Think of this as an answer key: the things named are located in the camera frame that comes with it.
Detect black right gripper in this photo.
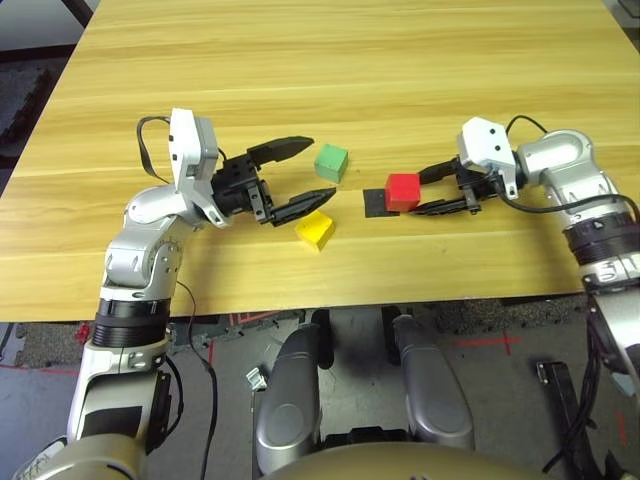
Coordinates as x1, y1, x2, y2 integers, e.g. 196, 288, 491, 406
407, 158, 501, 217

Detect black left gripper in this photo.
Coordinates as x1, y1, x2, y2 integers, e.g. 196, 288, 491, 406
210, 135, 338, 227

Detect red wooden block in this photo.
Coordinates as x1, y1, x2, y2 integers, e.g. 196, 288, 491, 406
384, 172, 422, 212

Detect green wooden block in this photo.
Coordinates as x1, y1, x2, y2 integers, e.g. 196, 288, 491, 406
313, 143, 349, 184

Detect yellow wooden block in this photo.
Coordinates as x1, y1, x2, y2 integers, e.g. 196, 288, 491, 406
294, 210, 336, 252

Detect black square table marker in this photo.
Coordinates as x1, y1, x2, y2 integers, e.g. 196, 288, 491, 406
363, 188, 401, 219

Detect dark speckled floor mat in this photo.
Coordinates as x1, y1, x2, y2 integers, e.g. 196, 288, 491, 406
429, 294, 591, 341

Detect black support bar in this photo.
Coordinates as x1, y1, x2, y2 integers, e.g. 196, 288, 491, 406
312, 308, 335, 371

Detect grey right robot leg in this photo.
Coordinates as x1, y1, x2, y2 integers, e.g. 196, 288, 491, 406
392, 315, 476, 451

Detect grey robot leg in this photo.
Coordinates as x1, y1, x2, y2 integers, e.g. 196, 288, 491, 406
392, 315, 476, 451
253, 322, 335, 476

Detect grey left robot leg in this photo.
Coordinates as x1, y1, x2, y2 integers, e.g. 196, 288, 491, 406
253, 322, 335, 476

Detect black bar on floor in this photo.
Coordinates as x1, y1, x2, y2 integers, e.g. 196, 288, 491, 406
536, 360, 601, 480

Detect beige robot torso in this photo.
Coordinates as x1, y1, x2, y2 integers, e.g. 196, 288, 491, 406
264, 442, 551, 480

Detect black foam puzzle mat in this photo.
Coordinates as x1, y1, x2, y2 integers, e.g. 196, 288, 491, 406
0, 67, 56, 151

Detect white sneaker shoe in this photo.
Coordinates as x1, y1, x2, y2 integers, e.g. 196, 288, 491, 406
14, 437, 69, 480

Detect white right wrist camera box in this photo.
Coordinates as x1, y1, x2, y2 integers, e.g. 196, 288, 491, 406
455, 116, 521, 201

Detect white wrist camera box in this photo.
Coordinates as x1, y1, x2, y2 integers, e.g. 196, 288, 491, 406
455, 116, 521, 201
168, 107, 231, 229

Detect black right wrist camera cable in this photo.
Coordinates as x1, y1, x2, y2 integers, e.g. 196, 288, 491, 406
492, 115, 640, 224

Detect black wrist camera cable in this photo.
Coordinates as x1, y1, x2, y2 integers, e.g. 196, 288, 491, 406
492, 115, 640, 224
137, 116, 174, 185

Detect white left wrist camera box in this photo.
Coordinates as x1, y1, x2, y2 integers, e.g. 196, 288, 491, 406
168, 107, 231, 229

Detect black left wrist camera cable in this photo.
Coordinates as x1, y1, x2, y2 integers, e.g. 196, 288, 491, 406
137, 116, 174, 185

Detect thin black hanging cable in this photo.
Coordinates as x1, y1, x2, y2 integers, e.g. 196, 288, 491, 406
174, 279, 219, 480

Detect black cable bundle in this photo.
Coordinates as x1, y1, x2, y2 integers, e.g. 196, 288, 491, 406
542, 294, 640, 480

